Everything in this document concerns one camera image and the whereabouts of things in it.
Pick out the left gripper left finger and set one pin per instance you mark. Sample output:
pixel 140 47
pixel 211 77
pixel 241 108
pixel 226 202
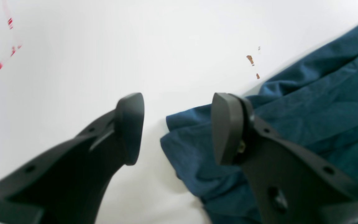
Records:
pixel 66 184

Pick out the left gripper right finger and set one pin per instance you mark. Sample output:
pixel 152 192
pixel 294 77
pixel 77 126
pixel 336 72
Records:
pixel 291 184

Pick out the dark blue t-shirt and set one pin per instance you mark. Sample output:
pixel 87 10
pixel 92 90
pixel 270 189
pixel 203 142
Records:
pixel 312 103

